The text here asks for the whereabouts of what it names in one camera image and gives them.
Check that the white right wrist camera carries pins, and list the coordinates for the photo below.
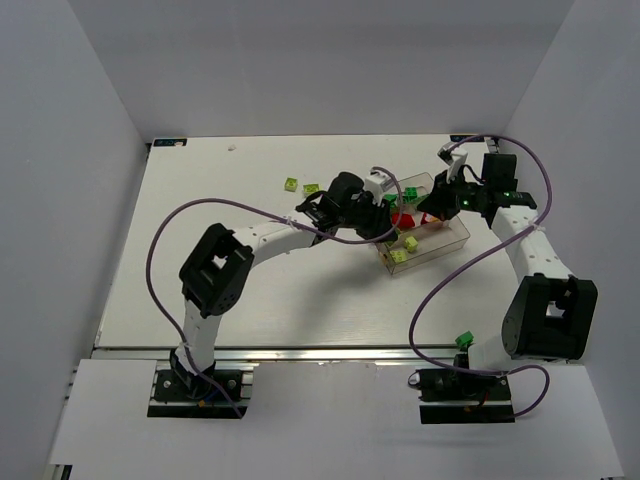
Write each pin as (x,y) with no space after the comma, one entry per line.
(454,157)

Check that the lime lego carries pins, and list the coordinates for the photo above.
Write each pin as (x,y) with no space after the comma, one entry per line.
(410,244)

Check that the green and red lego stack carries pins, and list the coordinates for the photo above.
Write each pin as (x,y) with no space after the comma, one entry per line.
(403,221)

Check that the lime 2x2 lego brick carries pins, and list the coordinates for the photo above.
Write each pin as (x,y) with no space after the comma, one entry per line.
(398,256)

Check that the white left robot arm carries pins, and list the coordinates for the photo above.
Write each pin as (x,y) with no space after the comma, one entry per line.
(214,274)

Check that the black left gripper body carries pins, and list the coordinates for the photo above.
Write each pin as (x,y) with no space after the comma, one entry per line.
(376,223)

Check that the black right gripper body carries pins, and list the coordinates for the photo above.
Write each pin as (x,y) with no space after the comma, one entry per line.
(445,197)

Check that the green 2x2 lego brick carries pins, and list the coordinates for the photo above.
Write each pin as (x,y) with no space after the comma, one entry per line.
(410,194)

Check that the clear three-compartment container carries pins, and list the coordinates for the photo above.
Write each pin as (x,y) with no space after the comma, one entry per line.
(434,241)

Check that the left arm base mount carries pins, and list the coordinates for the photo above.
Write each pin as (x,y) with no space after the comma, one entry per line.
(172,398)

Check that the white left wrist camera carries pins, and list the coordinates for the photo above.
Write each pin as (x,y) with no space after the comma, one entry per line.
(378,183)

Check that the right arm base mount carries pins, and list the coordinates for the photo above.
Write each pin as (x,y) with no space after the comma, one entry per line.
(454,398)

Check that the green lego at table edge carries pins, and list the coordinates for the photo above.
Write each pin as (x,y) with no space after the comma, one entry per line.
(465,339)

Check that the blue label sticker left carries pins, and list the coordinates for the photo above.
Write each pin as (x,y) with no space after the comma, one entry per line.
(169,142)

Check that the blue label sticker right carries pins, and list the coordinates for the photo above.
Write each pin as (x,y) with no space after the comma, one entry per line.
(456,138)

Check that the blue label sticker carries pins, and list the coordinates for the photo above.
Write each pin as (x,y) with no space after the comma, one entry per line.
(169,142)
(456,138)

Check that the lime square lego brick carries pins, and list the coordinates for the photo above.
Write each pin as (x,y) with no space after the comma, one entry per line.
(291,184)

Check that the green curved lego brick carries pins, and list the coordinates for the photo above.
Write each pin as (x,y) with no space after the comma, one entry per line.
(391,199)

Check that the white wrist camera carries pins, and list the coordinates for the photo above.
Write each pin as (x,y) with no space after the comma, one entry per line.
(378,183)
(454,157)

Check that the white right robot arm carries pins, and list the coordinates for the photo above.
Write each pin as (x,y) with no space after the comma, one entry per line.
(550,316)

